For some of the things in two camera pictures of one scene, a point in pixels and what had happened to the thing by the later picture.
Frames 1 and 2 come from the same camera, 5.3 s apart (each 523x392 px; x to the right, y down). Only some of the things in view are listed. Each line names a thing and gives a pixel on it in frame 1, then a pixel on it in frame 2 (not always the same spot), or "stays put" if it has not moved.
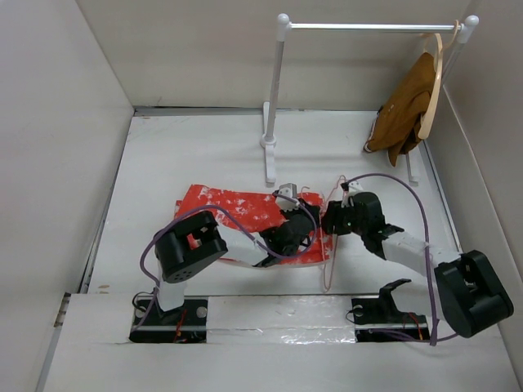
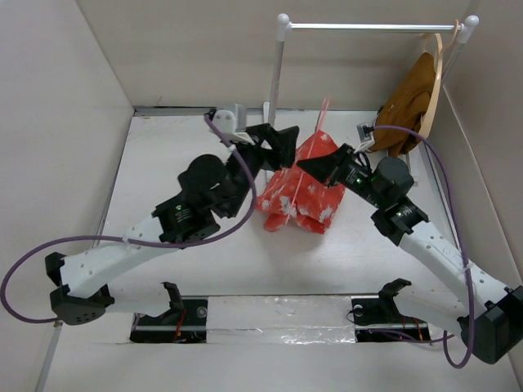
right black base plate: [377, 319] stays put
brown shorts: [396, 129] stays put
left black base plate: [185, 323] stays put
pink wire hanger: [328, 289] to [313, 141]
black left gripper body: [302, 210] to [266, 157]
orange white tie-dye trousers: [241, 216] to [296, 195]
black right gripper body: [345, 219] to [351, 174]
